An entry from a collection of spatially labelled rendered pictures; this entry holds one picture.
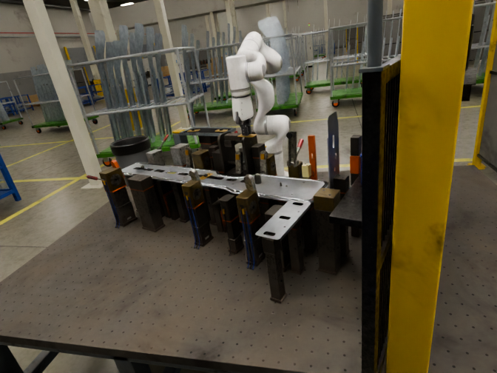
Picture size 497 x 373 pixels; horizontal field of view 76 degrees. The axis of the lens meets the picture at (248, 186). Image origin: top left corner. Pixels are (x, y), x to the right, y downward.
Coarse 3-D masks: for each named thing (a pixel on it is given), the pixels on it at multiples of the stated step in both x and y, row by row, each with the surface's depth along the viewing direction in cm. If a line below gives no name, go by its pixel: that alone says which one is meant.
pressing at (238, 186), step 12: (132, 168) 209; (156, 168) 202; (168, 168) 198; (180, 168) 195; (192, 168) 190; (168, 180) 180; (180, 180) 176; (204, 180) 171; (216, 180) 168; (240, 180) 163; (264, 180) 159; (276, 180) 157; (288, 180) 155; (300, 180) 153; (312, 180) 150; (240, 192) 150; (264, 192) 145; (276, 192) 144; (288, 192) 142; (300, 192) 140; (312, 192) 139
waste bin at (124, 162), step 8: (136, 136) 438; (144, 136) 433; (112, 144) 417; (120, 144) 430; (128, 144) 396; (136, 144) 399; (144, 144) 408; (112, 152) 408; (120, 152) 399; (128, 152) 399; (136, 152) 403; (144, 152) 412; (120, 160) 408; (128, 160) 405; (136, 160) 407; (144, 160) 414; (128, 184) 424
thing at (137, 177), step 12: (132, 180) 178; (144, 180) 177; (132, 192) 184; (144, 192) 178; (144, 204) 182; (156, 204) 186; (144, 216) 188; (156, 216) 187; (144, 228) 192; (156, 228) 188
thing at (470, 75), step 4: (468, 68) 117; (472, 68) 116; (476, 68) 115; (468, 72) 110; (472, 72) 108; (464, 76) 103; (468, 76) 102; (472, 76) 101; (464, 80) 97; (468, 80) 96; (472, 80) 95; (464, 84) 91; (468, 84) 91; (472, 84) 90; (464, 88) 94; (468, 88) 93; (464, 92) 94; (468, 92) 94; (464, 96) 95; (468, 96) 94; (464, 100) 95; (468, 100) 95
